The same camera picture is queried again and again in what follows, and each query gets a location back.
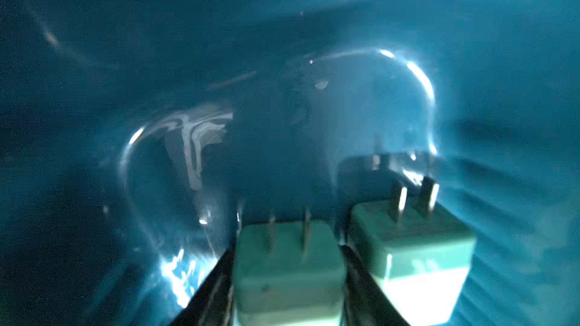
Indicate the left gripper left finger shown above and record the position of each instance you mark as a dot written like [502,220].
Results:
[204,299]

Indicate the left teal storage tray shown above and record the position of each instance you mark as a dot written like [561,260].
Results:
[137,136]

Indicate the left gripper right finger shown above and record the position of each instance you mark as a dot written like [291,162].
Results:
[365,303]

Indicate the green plug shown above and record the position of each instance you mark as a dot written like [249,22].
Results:
[289,273]
[417,252]

